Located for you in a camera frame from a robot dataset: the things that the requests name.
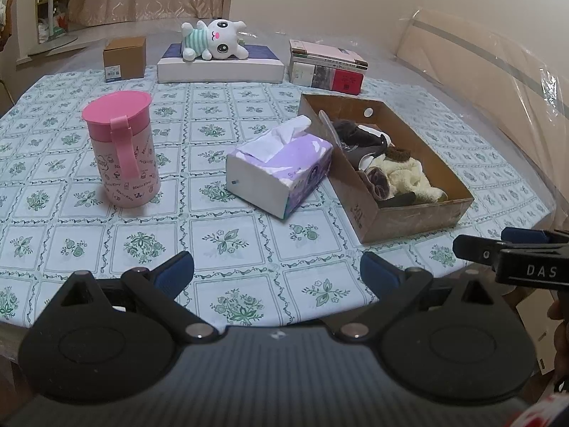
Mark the pink lidded cup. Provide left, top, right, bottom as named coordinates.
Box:
left=82, top=90, right=161, bottom=207

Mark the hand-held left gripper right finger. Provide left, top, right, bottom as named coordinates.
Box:
left=339, top=251, right=492, bottom=339

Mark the small closed cardboard box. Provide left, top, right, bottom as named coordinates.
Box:
left=103, top=36, right=147, bottom=83

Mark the green spine book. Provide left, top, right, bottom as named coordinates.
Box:
left=290, top=51, right=369, bottom=73

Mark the red book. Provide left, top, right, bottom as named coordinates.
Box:
left=331, top=70, right=364, bottom=95

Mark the white flat box blue top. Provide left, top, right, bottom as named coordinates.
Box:
left=157, top=43, right=285, bottom=84

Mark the pale yellow towel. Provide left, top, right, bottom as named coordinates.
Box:
left=365, top=155, right=447, bottom=205

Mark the purple tissue pack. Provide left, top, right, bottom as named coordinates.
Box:
left=226, top=115, right=334, bottom=221

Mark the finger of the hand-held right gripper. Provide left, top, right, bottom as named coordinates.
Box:
left=453, top=234, right=505, bottom=272
left=502, top=227, right=569, bottom=245

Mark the pink cover book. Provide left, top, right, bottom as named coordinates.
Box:
left=289, top=39, right=369, bottom=67

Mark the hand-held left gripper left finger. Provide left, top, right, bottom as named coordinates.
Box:
left=60, top=251, right=218, bottom=344

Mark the white rabbit plush toy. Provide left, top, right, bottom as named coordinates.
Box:
left=180, top=19, right=248, bottom=60

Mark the dark cloth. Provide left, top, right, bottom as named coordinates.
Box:
left=331, top=118, right=393, bottom=172

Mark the brown sock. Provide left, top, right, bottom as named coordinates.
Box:
left=361, top=167, right=393, bottom=201

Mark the grey book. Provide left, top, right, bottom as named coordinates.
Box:
left=311, top=64, right=334, bottom=90

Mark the brown cardboard piece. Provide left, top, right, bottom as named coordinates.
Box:
left=507, top=285, right=556, bottom=376

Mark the plastic wrapped beige panel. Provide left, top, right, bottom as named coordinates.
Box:
left=395, top=6, right=569, bottom=214

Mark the white book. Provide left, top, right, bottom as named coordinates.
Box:
left=290, top=60, right=314, bottom=85

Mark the red white patterned clothing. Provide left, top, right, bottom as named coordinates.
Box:
left=511, top=383, right=569, bottom=427

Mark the person's right hand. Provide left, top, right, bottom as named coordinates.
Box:
left=548, top=301, right=569, bottom=372

